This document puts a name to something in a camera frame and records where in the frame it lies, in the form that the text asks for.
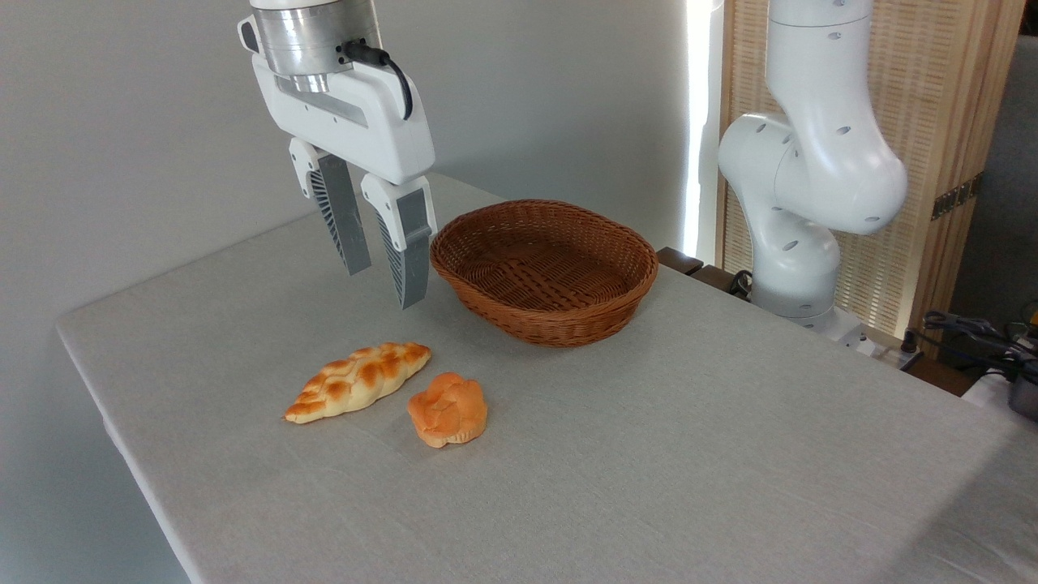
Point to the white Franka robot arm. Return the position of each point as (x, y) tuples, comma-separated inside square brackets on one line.
[(819, 162)]

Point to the dark metal screen hinge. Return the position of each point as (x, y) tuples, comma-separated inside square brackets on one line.
[(957, 197)]

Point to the round orange bread bun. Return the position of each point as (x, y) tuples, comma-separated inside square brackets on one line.
[(448, 410)]

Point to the brown wicker basket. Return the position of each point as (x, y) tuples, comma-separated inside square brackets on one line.
[(543, 276)]

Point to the grey tablecloth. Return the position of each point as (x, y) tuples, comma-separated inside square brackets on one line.
[(649, 454)]

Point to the long braided bread loaf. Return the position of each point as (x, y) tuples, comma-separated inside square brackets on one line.
[(357, 381)]

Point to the white power strip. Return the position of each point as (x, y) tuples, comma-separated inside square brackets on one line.
[(888, 350)]

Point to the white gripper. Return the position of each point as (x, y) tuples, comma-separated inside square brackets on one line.
[(357, 122)]

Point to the dark brown wooden block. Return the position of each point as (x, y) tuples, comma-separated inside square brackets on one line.
[(679, 260)]

